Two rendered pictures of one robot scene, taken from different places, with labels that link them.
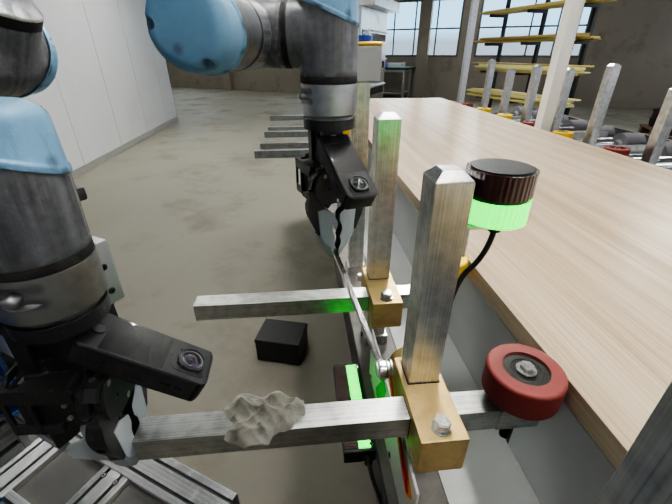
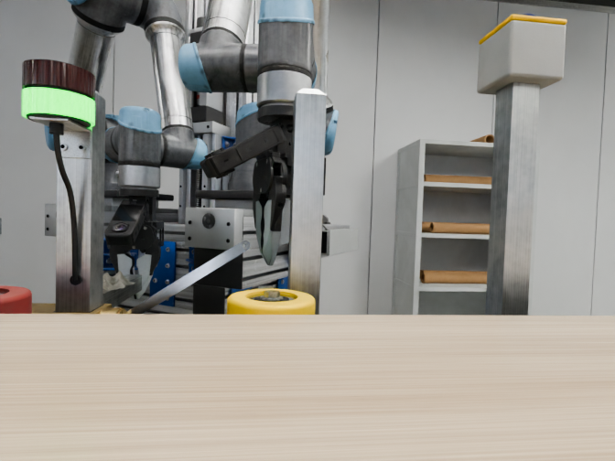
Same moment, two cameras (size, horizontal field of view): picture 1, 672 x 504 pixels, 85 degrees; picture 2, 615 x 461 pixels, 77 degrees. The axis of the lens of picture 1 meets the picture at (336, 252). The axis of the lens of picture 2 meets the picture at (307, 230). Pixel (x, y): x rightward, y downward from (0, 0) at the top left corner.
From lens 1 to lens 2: 80 cm
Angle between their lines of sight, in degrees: 88
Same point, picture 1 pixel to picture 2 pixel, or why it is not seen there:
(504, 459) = not seen: outside the picture
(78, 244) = (129, 157)
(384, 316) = not seen: hidden behind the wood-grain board
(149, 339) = (132, 215)
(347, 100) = (261, 87)
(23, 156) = (123, 121)
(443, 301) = (61, 205)
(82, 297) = (124, 179)
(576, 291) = (44, 374)
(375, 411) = not seen: hidden behind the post
